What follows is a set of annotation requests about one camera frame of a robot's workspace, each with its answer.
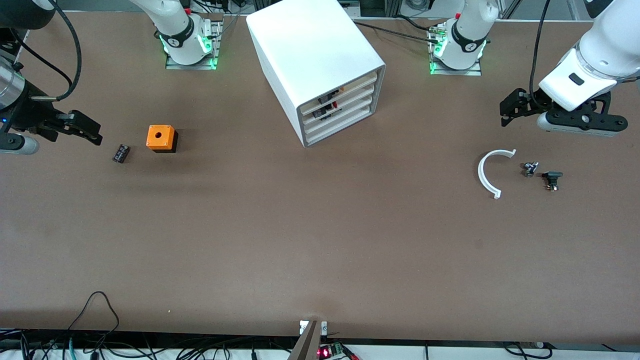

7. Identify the tangled black cable bundle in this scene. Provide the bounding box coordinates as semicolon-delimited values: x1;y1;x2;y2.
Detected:
0;327;301;360

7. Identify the small black switch component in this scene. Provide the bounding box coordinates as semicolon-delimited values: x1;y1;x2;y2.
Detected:
542;171;564;192

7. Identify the small black red component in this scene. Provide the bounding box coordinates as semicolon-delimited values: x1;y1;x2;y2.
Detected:
312;106;342;122

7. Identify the white curved plastic clip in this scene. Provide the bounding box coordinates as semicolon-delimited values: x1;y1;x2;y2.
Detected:
477;148;517;200

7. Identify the orange button enclosure box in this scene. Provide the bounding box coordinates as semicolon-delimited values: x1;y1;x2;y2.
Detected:
146;124;179;154

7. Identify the thin black looped cable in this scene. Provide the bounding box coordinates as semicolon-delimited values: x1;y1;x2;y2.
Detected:
67;291;121;333

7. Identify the brown camera bracket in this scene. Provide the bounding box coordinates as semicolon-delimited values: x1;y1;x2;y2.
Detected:
287;320;322;360

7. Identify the black cable behind cabinet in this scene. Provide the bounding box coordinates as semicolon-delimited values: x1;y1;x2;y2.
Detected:
352;15;443;45

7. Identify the white plastic drawer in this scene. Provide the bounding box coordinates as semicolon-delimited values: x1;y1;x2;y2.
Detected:
303;93;376;137
301;82;377;129
300;71;378;119
305;102;376;145

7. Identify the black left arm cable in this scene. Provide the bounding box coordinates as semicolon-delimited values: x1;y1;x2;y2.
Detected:
530;0;552;108

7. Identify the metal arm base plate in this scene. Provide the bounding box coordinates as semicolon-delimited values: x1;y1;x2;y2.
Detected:
429;22;483;77
165;14;222;71

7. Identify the white drawer cabinet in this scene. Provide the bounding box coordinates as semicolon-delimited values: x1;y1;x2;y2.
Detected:
246;0;387;149

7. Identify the green circuit board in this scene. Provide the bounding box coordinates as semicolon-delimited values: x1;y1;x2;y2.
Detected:
317;342;347;360

